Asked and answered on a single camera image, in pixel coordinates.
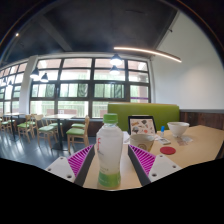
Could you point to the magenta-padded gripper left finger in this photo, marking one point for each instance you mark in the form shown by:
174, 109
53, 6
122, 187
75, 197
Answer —
60, 168

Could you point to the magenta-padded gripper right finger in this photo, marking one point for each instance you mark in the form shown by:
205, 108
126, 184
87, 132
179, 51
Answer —
163, 166

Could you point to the white green-capped drink bottle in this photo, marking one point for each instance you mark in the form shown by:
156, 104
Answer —
109, 143

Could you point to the flat round red coaster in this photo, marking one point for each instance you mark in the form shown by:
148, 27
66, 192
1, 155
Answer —
167, 150

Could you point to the clear plastic wrapper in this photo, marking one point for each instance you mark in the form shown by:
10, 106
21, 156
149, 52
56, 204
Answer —
184, 140

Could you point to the group of green-seated wooden chairs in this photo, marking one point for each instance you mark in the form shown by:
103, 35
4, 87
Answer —
77, 131

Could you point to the white ceramic bowl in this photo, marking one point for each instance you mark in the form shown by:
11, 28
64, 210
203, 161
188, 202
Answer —
178, 128

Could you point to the black-framed picture stand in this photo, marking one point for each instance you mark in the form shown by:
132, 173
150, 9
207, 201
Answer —
142, 126

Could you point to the white paper sheet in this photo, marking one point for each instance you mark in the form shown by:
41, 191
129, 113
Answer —
126, 136

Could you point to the light wooden dining table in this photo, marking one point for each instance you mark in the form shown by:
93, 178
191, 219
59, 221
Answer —
60, 117

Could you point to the green upholstered bench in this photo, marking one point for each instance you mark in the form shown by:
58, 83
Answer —
143, 111

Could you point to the large black-framed window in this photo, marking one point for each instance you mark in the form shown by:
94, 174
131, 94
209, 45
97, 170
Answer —
76, 90

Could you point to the long curved ceiling light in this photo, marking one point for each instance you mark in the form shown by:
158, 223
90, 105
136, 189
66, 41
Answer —
150, 51

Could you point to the group of pendant lamps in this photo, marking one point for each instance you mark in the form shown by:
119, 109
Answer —
116, 60

